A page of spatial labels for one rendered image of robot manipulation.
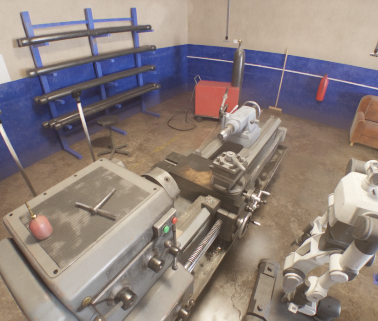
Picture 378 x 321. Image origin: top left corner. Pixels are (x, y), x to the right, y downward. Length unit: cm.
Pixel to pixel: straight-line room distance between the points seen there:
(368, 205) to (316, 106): 455
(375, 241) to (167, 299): 96
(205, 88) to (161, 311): 386
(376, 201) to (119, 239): 104
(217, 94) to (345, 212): 365
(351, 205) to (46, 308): 118
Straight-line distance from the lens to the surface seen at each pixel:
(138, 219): 86
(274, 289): 205
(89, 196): 98
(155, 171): 123
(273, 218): 273
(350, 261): 113
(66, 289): 80
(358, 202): 108
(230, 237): 174
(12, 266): 96
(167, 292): 125
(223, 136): 182
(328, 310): 197
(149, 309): 122
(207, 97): 445
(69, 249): 83
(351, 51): 529
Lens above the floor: 196
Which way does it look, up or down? 35 degrees down
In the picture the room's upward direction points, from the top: straight up
